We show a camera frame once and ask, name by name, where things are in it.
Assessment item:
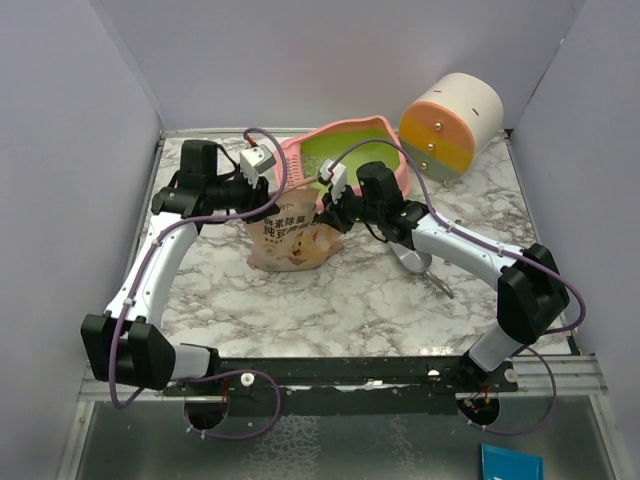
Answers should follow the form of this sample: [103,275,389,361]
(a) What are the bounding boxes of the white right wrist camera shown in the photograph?
[318,159,348,196]

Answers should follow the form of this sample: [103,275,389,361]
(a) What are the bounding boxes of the black base crossbar plate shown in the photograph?
[163,356,518,417]

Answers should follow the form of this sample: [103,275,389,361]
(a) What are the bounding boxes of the pink green litter box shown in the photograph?
[274,115,413,206]

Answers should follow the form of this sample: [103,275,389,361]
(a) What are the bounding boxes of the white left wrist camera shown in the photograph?
[239,145,276,187]

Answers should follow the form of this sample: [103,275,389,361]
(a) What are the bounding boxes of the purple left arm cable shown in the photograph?
[109,128,287,441]

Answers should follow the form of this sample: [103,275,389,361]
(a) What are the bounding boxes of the aluminium frame rail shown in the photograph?
[77,357,609,404]

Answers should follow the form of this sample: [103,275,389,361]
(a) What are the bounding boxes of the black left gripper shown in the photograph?
[208,164,282,224]

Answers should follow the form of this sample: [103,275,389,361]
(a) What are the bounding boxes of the pink cat litter bag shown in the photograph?
[245,179,343,272]

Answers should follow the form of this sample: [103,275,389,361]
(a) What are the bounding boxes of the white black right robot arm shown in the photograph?
[317,160,569,391]

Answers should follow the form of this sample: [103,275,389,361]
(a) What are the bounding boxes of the metal litter scoop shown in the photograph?
[389,243,454,299]

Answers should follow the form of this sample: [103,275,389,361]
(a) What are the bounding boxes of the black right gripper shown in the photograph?
[318,179,383,234]

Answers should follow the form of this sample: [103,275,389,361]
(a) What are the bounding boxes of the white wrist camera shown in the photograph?
[318,159,348,196]
[239,145,276,187]

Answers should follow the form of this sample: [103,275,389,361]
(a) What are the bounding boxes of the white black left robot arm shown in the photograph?
[81,140,279,395]

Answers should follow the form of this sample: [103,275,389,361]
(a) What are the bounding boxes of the orange drawer storage cabinet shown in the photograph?
[398,73,504,182]

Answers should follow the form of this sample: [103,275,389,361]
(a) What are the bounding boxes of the blue card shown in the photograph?
[481,444,544,480]

